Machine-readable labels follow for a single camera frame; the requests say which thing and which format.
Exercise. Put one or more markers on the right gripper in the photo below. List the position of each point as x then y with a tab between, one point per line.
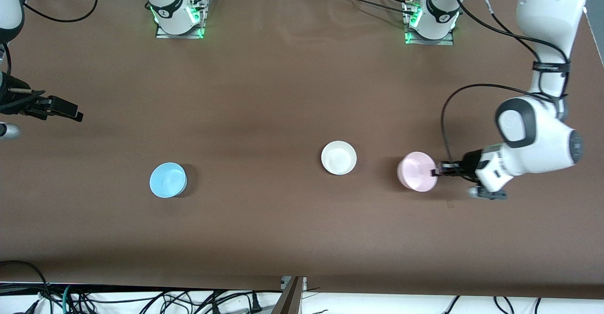
14	102

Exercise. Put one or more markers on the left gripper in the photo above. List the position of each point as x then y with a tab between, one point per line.
468	165

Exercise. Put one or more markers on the pink bowl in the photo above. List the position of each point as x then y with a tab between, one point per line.
415	172

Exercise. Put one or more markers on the blue bowl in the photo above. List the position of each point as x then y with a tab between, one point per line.
167	180

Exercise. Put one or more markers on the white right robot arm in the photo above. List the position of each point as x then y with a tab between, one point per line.
167	2

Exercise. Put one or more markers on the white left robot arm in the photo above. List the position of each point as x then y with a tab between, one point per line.
542	139

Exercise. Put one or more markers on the white bowl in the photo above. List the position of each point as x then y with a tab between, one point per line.
339	158

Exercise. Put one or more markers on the brown table cover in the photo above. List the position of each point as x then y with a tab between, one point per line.
283	92

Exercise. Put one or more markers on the aluminium profile bar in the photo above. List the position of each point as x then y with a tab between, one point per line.
292	300

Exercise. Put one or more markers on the black power plug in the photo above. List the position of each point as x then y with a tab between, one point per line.
255	303

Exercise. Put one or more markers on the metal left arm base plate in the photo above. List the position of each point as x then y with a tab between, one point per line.
446	41

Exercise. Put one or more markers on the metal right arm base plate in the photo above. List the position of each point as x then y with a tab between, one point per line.
181	35

